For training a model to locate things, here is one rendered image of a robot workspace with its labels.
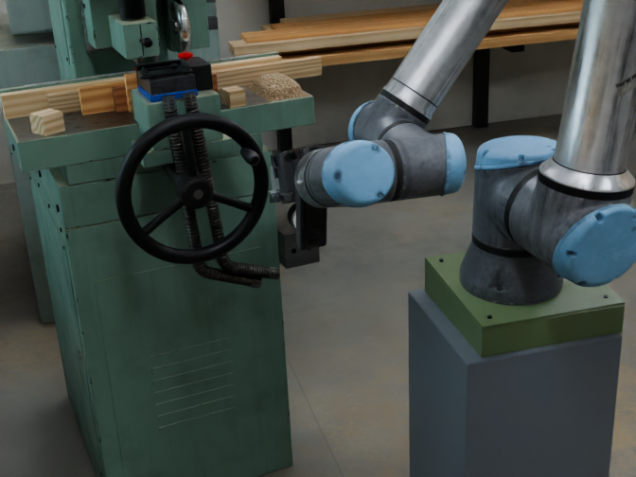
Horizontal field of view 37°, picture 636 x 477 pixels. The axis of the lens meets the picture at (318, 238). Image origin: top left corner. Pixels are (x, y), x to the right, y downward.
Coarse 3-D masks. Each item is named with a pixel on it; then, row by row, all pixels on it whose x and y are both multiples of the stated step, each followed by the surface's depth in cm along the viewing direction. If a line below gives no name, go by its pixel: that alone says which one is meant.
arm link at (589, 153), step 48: (624, 0) 135; (576, 48) 143; (624, 48) 138; (576, 96) 144; (624, 96) 141; (576, 144) 145; (624, 144) 145; (528, 192) 156; (576, 192) 145; (624, 192) 146; (528, 240) 155; (576, 240) 144; (624, 240) 148
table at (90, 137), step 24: (312, 96) 197; (24, 120) 190; (72, 120) 188; (96, 120) 187; (120, 120) 186; (240, 120) 192; (264, 120) 194; (288, 120) 197; (312, 120) 199; (24, 144) 177; (48, 144) 178; (72, 144) 180; (96, 144) 182; (120, 144) 184; (216, 144) 182; (24, 168) 178
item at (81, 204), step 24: (48, 168) 193; (216, 168) 194; (240, 168) 196; (48, 192) 201; (72, 192) 184; (96, 192) 185; (144, 192) 189; (168, 192) 192; (240, 192) 198; (72, 216) 185; (96, 216) 187
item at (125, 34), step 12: (120, 24) 189; (132, 24) 188; (144, 24) 189; (156, 24) 190; (120, 36) 191; (132, 36) 189; (144, 36) 190; (156, 36) 191; (120, 48) 194; (132, 48) 190; (144, 48) 191; (156, 48) 192
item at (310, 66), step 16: (256, 64) 208; (272, 64) 207; (288, 64) 209; (304, 64) 210; (320, 64) 212; (224, 80) 204; (240, 80) 206; (48, 96) 191; (64, 96) 192; (64, 112) 193
